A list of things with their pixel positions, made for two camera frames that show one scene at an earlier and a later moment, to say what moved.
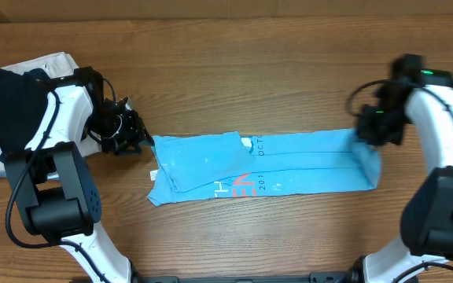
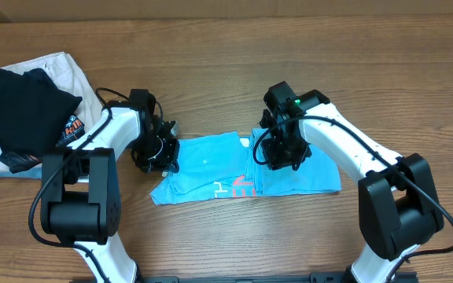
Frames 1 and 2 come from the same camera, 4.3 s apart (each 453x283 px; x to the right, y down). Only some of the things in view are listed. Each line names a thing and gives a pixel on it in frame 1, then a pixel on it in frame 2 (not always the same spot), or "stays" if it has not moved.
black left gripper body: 117,133 to 152,154
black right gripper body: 385,124 to 289,150
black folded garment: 11,108 stays
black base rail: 314,277 stays
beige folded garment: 56,66 stays
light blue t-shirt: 232,164 stays
